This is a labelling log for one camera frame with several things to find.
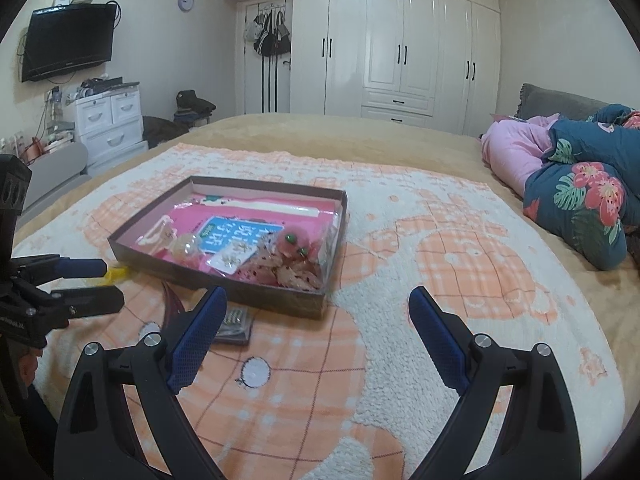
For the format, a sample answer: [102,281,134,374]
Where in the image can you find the dark clothes pile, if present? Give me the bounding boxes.
[174,89,217,123]

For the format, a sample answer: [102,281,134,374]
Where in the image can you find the clear bead hair tie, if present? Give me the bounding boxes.
[172,235,201,261]

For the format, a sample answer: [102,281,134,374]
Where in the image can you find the black set-top box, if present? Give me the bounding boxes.
[80,77,125,95]

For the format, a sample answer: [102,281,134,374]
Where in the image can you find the peach checked fleece blanket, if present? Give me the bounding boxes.
[12,142,626,480]

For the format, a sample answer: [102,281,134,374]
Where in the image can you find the pink flower hair tie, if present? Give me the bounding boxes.
[282,231,321,261]

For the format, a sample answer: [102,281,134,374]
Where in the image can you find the brown cardboard box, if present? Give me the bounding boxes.
[107,176,349,320]

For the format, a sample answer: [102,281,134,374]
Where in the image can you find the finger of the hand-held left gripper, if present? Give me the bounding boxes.
[10,256,107,282]
[30,286,125,319]

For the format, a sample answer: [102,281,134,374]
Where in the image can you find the white door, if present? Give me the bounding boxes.
[236,0,295,116]

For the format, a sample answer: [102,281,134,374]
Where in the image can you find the black wall television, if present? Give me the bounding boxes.
[21,3,116,82]

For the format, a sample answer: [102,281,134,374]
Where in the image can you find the beige hair clip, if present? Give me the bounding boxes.
[140,215,181,249]

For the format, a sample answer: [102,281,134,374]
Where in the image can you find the hanging bags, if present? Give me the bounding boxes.
[243,10,292,57]

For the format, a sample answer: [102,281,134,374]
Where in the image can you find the white glossy wardrobe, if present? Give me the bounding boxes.
[218,0,502,136]

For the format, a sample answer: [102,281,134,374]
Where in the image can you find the white drawer chest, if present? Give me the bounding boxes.
[75,81,148,170]

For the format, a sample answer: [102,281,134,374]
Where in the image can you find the pink quilt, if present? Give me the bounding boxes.
[480,115,561,196]

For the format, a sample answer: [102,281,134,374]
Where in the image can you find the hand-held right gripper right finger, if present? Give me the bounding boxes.
[408,286,581,480]

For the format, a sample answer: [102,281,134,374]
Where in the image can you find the grey padded furniture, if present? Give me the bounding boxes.
[22,141,91,206]

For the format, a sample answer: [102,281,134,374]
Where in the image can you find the white earring card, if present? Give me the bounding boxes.
[207,240,256,275]

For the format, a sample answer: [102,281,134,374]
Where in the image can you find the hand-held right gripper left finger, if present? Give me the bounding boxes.
[54,286,228,480]

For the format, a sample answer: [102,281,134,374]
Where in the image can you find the dark bag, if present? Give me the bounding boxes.
[142,116,191,149]

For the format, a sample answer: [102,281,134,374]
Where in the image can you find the dark red hair claw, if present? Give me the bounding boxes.
[161,280,189,334]

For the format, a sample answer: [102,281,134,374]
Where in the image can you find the blue floral quilt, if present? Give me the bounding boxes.
[522,104,640,272]

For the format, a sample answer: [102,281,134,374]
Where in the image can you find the person's left hand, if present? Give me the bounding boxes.
[19,351,44,386]

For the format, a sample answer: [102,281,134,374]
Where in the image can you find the clear packet of hair pins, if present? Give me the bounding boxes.
[212,307,254,346]

